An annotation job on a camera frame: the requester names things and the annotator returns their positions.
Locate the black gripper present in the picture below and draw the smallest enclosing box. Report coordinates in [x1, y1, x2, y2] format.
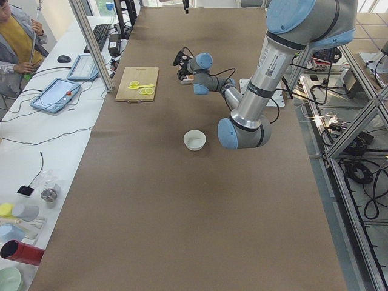
[177, 0, 192, 81]

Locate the clear plastic egg box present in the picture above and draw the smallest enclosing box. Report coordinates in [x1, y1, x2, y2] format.
[180, 75, 194, 84]

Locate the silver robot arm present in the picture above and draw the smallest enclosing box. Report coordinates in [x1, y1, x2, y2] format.
[173, 0, 357, 150]

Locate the wooden cutting board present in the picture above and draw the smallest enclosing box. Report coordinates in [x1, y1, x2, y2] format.
[115, 67, 159, 102]

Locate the black power adapter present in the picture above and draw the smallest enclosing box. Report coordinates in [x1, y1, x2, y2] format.
[108, 34, 121, 56]

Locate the black keyboard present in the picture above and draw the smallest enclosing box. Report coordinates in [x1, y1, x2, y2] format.
[93, 24, 111, 51]

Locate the white ceramic bowl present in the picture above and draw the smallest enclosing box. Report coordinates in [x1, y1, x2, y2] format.
[183, 130, 206, 151]

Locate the blue teach pendant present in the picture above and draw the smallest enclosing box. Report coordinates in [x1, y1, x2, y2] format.
[67, 54, 98, 82]
[30, 78, 81, 114]

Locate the black computer mouse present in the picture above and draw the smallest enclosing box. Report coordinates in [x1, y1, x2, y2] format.
[57, 55, 72, 64]

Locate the seated person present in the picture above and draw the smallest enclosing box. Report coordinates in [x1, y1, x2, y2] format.
[1, 1, 49, 98]

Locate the steel cup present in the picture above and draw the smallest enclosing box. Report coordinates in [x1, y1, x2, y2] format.
[40, 188, 58, 209]

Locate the black small pad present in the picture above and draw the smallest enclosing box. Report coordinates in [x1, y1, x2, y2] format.
[17, 186, 34, 197]

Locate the grey cup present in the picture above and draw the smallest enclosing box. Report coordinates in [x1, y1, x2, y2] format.
[12, 204, 39, 221]

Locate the yellow cup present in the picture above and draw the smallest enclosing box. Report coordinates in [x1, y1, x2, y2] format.
[0, 203, 15, 217]

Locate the light blue cup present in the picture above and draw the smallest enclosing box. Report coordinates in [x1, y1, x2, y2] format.
[0, 224, 25, 243]

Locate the red cylinder bottle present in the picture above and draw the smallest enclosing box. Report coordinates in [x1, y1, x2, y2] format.
[1, 240, 45, 266]

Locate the green bowl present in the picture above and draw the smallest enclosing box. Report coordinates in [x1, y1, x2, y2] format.
[1, 267, 23, 291]

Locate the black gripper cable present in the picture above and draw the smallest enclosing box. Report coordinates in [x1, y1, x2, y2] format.
[180, 46, 237, 80]

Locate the white camera post pedestal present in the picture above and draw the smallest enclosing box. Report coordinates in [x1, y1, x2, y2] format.
[239, 78, 285, 108]

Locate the aluminium frame post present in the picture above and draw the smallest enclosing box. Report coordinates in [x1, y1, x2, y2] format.
[69, 0, 113, 93]

